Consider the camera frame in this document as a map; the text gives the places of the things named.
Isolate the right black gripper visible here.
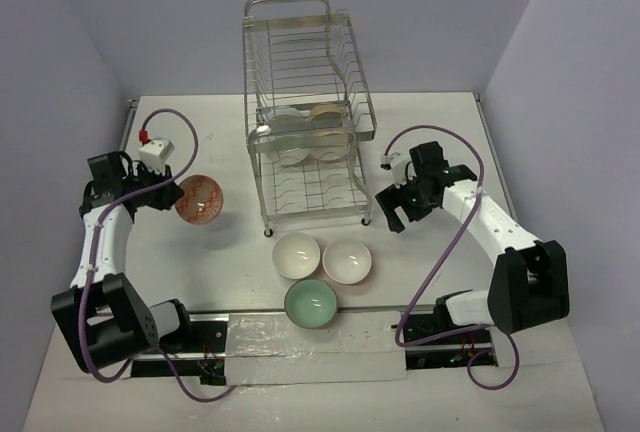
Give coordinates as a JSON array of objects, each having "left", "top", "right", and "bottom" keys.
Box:
[{"left": 377, "top": 174, "right": 438, "bottom": 233}]

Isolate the red patterned bowl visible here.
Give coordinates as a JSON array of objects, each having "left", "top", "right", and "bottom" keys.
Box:
[{"left": 174, "top": 175, "right": 224, "bottom": 225}]

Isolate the white bowl beige outside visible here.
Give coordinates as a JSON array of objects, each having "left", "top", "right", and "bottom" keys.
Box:
[{"left": 309, "top": 104, "right": 344, "bottom": 135}]

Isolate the steel two-tier dish rack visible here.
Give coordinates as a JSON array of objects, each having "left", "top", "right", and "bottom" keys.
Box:
[{"left": 242, "top": 0, "right": 377, "bottom": 237}]

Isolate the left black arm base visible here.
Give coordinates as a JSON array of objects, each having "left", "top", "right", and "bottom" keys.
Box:
[{"left": 130, "top": 318, "right": 228, "bottom": 386}]

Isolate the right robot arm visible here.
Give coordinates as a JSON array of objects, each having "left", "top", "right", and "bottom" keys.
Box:
[{"left": 376, "top": 142, "right": 570, "bottom": 343}]

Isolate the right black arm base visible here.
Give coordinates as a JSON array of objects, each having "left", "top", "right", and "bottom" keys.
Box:
[{"left": 402, "top": 308, "right": 497, "bottom": 370}]

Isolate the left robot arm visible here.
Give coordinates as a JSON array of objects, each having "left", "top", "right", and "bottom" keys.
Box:
[{"left": 51, "top": 141, "right": 196, "bottom": 375}]

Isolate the white bowl pink rim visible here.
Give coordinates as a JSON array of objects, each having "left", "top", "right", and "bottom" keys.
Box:
[{"left": 322, "top": 239, "right": 372, "bottom": 285}]

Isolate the pale green bowl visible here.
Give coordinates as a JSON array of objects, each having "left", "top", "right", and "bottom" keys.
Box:
[{"left": 284, "top": 279, "right": 338, "bottom": 329}]

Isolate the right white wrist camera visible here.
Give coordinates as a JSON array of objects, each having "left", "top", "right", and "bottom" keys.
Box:
[{"left": 381, "top": 152, "right": 412, "bottom": 188}]

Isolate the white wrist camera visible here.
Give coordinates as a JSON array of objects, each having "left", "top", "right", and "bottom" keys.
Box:
[
  {"left": 138, "top": 129, "right": 174, "bottom": 175},
  {"left": 381, "top": 152, "right": 412, "bottom": 188}
]

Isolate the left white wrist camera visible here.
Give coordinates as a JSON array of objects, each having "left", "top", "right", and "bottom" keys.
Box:
[{"left": 138, "top": 129, "right": 174, "bottom": 175}]

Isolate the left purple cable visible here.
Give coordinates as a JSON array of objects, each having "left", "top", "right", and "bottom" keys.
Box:
[{"left": 79, "top": 108, "right": 239, "bottom": 402}]

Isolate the aluminium table edge rail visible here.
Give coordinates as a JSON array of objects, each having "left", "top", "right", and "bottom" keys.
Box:
[{"left": 72, "top": 97, "right": 140, "bottom": 318}]

